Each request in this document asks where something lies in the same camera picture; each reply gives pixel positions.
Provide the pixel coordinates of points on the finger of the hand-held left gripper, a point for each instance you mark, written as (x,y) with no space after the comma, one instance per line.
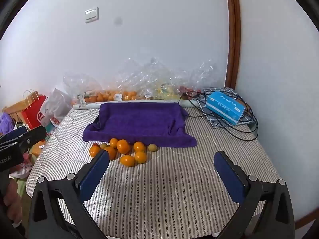
(32,137)
(15,133)

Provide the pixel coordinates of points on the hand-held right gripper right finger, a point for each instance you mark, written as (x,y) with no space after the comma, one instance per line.
(230,176)

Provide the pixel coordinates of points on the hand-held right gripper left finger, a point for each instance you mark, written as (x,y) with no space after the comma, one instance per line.
(96,176)

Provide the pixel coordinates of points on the small green fruit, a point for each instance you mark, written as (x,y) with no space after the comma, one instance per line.
(152,147)
(103,145)

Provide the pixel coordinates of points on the small orange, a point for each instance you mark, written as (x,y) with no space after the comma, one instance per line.
(114,142)

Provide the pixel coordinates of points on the purple towel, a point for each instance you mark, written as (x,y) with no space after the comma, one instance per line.
(139,122)

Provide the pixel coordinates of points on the person's left hand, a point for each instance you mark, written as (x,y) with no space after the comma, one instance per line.
(12,199)

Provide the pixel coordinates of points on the purple plush cloth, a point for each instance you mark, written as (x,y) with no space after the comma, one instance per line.
(5,123)

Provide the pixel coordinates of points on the wooden nightstand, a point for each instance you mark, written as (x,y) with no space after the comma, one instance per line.
(37,150)

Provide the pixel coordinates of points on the pink printed bag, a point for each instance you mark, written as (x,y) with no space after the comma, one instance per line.
(21,169)

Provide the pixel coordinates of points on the red paper bag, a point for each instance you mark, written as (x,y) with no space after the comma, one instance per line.
(32,114)

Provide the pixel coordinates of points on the wooden slatted chair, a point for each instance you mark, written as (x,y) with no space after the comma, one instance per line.
(13,110)

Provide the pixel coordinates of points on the green bedsheet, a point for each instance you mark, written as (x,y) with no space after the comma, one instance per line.
(22,186)

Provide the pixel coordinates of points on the white plastic bag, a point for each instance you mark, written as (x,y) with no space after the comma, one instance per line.
(54,107)

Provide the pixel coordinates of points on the striped mattress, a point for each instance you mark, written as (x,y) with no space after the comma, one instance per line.
(174,179)

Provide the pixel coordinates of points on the white paper roll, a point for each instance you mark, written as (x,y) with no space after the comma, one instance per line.
(87,105)

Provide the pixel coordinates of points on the clear bag of tangerines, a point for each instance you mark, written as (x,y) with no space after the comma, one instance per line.
(124,79)
(82,84)

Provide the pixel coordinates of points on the blue tissue box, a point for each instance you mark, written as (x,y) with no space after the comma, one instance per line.
(224,104)

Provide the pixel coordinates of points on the navy patterned cloth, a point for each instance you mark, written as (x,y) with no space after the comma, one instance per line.
(211,90)

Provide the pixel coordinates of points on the clear bag of red fruit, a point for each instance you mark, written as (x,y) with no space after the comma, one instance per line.
(204,74)

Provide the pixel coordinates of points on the clear bag of yellow fruit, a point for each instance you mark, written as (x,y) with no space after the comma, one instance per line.
(162,79)

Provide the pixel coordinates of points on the white light switch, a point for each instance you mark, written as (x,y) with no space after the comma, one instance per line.
(91,15)

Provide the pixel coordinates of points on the brown wooden door frame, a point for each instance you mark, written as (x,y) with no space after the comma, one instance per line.
(233,29)

